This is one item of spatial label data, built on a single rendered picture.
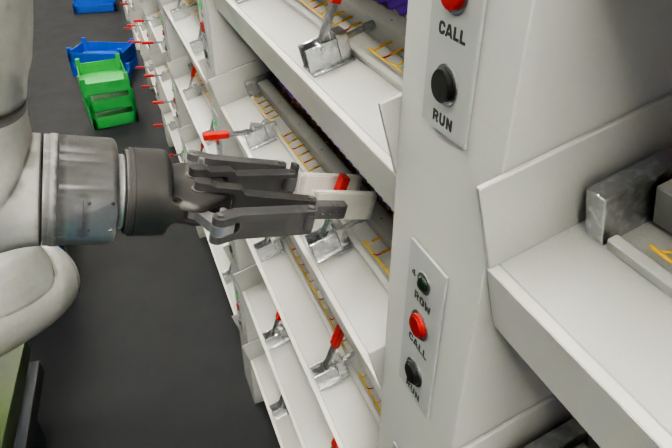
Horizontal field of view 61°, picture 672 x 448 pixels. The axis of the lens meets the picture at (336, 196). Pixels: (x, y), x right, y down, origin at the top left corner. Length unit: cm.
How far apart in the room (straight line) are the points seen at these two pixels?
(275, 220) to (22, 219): 19
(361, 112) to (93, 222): 22
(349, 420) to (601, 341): 48
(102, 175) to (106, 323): 126
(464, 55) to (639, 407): 15
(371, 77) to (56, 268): 84
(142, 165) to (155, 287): 131
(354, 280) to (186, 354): 104
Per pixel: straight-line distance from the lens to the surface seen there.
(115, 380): 156
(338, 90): 46
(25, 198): 46
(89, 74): 300
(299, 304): 83
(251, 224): 48
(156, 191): 48
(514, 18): 24
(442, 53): 28
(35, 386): 134
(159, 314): 169
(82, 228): 48
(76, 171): 47
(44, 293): 116
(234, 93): 95
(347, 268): 57
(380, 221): 58
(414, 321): 36
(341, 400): 72
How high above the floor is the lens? 113
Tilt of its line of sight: 33 degrees down
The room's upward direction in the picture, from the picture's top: straight up
